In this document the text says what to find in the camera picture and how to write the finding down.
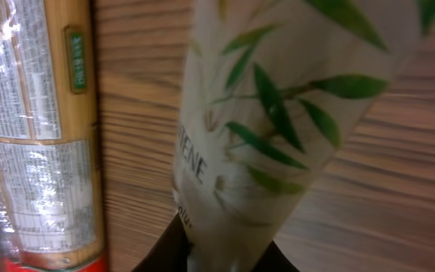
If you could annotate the white tube with gold cap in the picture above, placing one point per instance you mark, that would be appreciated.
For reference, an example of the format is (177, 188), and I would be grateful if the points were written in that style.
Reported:
(270, 91)

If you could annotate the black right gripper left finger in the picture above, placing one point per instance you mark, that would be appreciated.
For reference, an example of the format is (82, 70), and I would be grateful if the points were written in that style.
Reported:
(170, 252)

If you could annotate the orange spaghetti package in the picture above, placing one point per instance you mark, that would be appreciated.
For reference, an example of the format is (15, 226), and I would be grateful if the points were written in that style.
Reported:
(51, 214)

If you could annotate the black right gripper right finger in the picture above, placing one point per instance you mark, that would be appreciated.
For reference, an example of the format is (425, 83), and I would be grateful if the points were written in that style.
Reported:
(273, 260)

